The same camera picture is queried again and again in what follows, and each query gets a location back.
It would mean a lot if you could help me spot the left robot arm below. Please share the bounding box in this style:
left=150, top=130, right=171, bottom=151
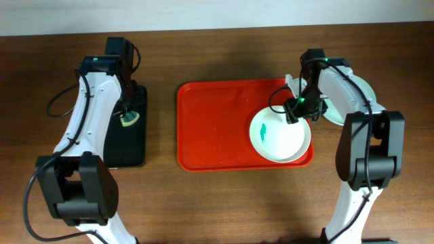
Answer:
left=31, top=37, right=147, bottom=243

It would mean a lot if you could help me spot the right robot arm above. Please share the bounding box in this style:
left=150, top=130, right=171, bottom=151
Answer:
left=283, top=49, right=405, bottom=243

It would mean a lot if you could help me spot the black plastic tray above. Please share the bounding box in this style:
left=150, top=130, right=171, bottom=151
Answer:
left=103, top=87, right=147, bottom=168

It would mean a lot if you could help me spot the red plastic tray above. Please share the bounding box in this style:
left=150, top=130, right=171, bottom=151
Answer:
left=176, top=78, right=315, bottom=172

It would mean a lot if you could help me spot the light green plate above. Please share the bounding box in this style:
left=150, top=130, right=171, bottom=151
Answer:
left=323, top=75, right=376, bottom=126

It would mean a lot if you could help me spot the white plate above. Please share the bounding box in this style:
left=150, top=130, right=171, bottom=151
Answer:
left=249, top=107, right=311, bottom=163

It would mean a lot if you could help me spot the green yellow sponge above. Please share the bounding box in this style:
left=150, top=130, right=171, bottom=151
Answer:
left=120, top=110, right=140, bottom=127

